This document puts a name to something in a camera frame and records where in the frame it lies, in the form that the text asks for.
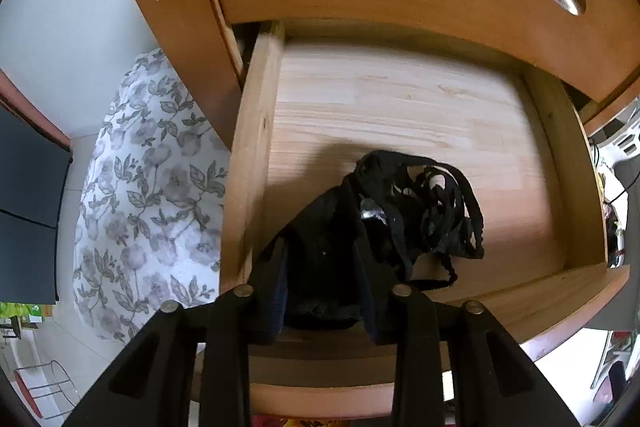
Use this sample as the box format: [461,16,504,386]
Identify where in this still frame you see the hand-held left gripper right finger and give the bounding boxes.
[354,238,576,427]

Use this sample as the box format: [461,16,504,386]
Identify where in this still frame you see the green printed bag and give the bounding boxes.
[0,302,51,325]

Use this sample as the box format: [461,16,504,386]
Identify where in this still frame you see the red wire stool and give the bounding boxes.
[14,359,77,419]

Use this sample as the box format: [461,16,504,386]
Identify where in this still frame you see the grey floral mat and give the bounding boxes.
[72,48,233,343]

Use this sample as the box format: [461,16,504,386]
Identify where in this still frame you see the black lace underwear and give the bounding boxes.
[280,150,486,330]

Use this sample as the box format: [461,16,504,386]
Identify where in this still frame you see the dark blue panel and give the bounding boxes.
[0,107,73,305]

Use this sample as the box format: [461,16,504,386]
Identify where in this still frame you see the salmon pink board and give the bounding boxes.
[0,69,75,152]

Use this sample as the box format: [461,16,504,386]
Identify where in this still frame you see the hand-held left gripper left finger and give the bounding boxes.
[65,238,291,427]

